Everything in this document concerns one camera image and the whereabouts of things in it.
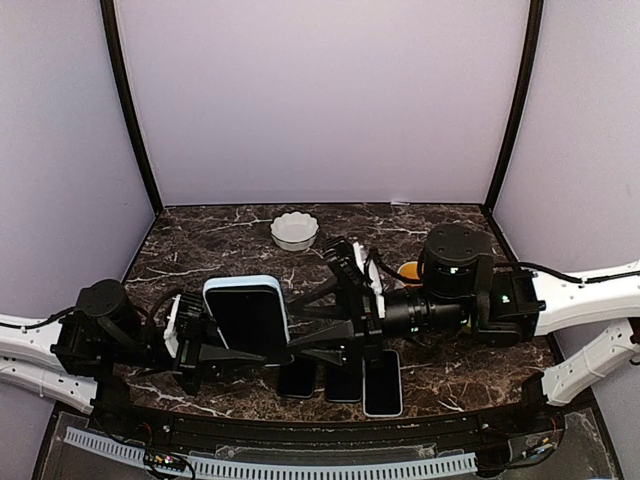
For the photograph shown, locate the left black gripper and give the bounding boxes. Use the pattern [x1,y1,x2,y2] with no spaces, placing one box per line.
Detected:
[108,320,268,398]

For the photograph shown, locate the purple smartphone dark screen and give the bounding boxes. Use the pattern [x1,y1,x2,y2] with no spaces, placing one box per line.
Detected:
[324,367,362,403]

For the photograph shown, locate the small dark phone case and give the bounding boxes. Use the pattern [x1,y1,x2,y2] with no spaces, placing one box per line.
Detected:
[205,286,288,356]

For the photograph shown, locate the light blue phone case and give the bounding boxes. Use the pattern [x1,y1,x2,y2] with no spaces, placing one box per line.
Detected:
[203,275,290,349]

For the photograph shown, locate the light blue smartphone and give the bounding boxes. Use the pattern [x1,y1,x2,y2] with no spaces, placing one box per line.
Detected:
[362,350,403,418]

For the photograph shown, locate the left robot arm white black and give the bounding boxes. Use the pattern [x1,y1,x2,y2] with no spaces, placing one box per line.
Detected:
[1,275,293,396]

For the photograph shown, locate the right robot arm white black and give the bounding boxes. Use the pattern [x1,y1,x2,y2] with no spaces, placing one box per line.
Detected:
[288,223,639,434]

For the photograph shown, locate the white patterned mug yellow inside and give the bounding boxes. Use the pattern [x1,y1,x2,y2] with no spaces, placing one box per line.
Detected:
[397,261,422,287]

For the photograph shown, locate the white fluted ceramic bowl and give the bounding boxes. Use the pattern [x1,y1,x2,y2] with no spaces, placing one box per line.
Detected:
[270,211,319,252]

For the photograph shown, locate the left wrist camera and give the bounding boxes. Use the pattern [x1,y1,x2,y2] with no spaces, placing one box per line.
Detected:
[163,292,204,359]

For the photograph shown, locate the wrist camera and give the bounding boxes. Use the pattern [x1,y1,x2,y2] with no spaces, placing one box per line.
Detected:
[321,236,386,319]
[163,292,204,359]

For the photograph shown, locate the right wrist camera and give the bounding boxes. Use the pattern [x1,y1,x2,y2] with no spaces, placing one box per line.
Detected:
[321,236,386,319]

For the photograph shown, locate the white slotted cable duct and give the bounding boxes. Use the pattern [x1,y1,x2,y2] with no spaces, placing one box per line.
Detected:
[64,427,477,479]

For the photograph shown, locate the black front rail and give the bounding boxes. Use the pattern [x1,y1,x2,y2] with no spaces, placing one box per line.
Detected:
[129,404,526,451]

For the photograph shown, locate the left black frame post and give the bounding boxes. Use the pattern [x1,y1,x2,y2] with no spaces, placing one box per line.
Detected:
[99,0,164,217]

